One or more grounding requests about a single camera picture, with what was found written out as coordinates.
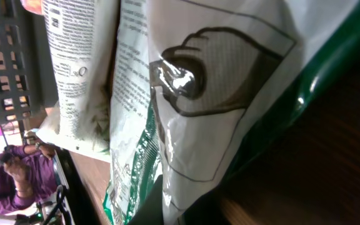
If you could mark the white cream tube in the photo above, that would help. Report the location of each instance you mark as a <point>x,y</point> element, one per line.
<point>81,36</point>

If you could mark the person in purple shirt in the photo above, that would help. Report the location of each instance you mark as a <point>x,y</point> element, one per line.
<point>26,176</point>

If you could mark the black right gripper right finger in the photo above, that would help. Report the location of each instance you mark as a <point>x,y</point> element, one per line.
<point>206,210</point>

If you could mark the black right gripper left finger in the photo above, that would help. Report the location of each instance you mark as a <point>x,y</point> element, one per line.
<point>151,212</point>

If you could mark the grey plastic mesh basket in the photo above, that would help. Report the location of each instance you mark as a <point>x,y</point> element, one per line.
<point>27,82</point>

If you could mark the green 3M wipes pack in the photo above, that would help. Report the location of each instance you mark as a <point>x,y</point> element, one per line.
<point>201,87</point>

